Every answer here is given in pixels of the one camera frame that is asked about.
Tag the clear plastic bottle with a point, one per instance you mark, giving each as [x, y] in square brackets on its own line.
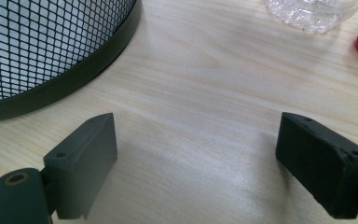
[307, 15]

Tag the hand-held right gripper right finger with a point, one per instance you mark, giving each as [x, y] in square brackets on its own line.
[323, 168]

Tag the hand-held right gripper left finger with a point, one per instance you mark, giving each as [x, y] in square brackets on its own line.
[84, 161]

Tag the black mesh trash can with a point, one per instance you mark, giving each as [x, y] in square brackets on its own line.
[74, 79]

